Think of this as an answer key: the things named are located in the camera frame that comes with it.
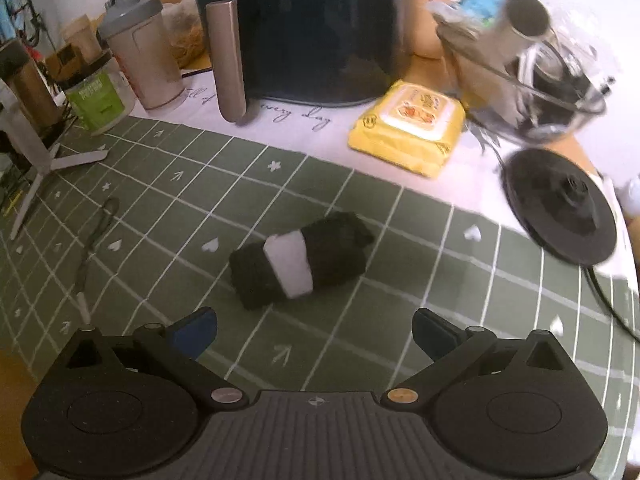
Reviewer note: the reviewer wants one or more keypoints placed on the white tripod stand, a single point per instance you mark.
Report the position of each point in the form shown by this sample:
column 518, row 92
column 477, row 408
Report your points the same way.
column 75, row 160

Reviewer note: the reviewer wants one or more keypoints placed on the small cardboard box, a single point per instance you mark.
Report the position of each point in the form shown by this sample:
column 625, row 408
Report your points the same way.
column 80, row 35

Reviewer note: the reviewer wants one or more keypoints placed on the clear bag of dried food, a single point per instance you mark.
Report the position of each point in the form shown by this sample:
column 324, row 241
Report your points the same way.
column 185, row 35

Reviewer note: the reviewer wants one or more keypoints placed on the yellow wet wipes pack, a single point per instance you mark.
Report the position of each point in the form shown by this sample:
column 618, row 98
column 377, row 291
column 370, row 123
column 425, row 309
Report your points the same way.
column 400, row 135

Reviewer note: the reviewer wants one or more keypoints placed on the green grid tablecloth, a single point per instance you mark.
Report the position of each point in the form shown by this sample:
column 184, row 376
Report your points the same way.
column 350, row 240

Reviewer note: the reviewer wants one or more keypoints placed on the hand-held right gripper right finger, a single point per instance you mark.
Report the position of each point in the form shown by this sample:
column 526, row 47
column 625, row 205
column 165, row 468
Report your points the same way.
column 435, row 332

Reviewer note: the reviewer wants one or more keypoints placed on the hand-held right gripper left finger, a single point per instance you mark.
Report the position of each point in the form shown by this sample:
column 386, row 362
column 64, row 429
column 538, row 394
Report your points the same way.
column 192, row 332

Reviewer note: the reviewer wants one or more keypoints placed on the brown cylindrical tumbler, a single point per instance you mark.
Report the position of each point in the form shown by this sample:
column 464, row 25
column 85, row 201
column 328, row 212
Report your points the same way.
column 35, row 95

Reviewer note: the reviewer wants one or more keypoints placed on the glass electric kettle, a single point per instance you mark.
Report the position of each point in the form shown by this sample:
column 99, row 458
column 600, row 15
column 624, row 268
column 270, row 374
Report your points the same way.
column 550, row 105

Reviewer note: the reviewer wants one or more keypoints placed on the green labelled tub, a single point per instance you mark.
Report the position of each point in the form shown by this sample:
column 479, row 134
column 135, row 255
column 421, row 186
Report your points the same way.
column 95, row 100

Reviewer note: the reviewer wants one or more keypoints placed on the grey lid shaker bottle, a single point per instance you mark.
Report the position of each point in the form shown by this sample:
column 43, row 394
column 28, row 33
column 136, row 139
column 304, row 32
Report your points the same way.
column 145, row 55

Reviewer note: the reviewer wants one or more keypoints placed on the black kettle base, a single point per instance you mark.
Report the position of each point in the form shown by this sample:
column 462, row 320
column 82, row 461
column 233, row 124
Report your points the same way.
column 550, row 200

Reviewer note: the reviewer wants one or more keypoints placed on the black air fryer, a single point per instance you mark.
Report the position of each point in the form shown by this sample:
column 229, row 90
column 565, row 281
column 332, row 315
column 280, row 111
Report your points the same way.
column 320, row 35

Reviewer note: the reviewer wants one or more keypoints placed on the black fuzzy towel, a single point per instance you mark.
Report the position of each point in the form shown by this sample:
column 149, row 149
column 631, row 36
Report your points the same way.
column 335, row 250

